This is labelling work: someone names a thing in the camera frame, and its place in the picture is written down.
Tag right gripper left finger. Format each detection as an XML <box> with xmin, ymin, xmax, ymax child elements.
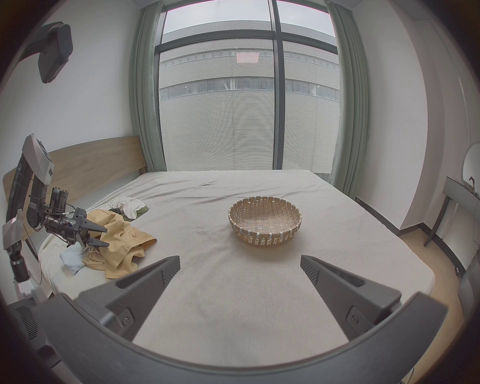
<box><xmin>77</xmin><ymin>256</ymin><xmax>181</xmax><ymax>343</ymax></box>

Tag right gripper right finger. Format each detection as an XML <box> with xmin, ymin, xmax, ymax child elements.
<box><xmin>300</xmin><ymin>255</ymin><xmax>403</xmax><ymax>343</ymax></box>

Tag tan drawstring shorts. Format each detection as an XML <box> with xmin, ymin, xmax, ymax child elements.
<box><xmin>83</xmin><ymin>209</ymin><xmax>157</xmax><ymax>280</ymax></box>

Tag pale blue garment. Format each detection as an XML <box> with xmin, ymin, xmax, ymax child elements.
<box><xmin>60</xmin><ymin>245</ymin><xmax>89</xmax><ymax>275</ymax></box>

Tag white garment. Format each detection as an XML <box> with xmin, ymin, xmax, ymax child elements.
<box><xmin>109</xmin><ymin>196</ymin><xmax>148</xmax><ymax>220</ymax></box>

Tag bed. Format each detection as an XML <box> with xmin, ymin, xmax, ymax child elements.
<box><xmin>3</xmin><ymin>136</ymin><xmax>436</xmax><ymax>367</ymax></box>

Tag round woven basket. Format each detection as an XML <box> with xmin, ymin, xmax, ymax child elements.
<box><xmin>228</xmin><ymin>196</ymin><xmax>303</xmax><ymax>246</ymax></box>

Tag grey-green curtain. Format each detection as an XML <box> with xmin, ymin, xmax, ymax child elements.
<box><xmin>129</xmin><ymin>5</ymin><xmax>167</xmax><ymax>173</ymax></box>
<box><xmin>325</xmin><ymin>0</ymin><xmax>372</xmax><ymax>199</ymax></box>

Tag dark grey small table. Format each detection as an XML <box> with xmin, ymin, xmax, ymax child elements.
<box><xmin>424</xmin><ymin>175</ymin><xmax>480</xmax><ymax>274</ymax></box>

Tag window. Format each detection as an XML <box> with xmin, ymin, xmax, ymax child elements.
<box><xmin>154</xmin><ymin>0</ymin><xmax>340</xmax><ymax>175</ymax></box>

